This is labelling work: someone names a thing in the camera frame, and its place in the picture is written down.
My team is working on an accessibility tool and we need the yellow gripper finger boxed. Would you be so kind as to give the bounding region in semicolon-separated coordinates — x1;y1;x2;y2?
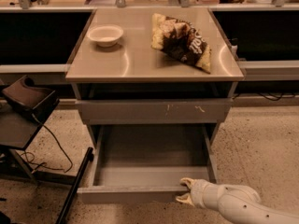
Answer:
176;193;193;206
179;177;195;189

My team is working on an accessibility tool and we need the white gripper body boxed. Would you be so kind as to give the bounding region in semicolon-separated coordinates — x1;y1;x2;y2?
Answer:
189;179;211;208

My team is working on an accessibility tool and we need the grey drawer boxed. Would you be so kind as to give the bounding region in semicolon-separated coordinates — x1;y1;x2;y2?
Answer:
78;124;217;203
76;98;232;125

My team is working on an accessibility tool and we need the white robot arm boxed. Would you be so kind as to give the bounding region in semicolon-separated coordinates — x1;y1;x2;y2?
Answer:
176;177;299;224

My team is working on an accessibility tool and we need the grey top drawer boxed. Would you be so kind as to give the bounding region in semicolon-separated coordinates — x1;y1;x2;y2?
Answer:
76;98;232;125

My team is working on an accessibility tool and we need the grey drawer cabinet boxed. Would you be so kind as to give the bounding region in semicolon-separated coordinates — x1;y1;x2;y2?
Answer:
66;7;243;142

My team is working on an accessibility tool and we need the brown chip bag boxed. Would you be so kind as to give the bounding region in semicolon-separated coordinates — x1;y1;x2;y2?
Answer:
151;13;211;74

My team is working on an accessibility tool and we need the white bowl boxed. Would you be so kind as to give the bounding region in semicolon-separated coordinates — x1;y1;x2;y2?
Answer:
87;25;123;48

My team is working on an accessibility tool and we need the black box device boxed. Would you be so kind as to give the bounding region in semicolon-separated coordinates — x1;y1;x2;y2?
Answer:
2;76;59;122

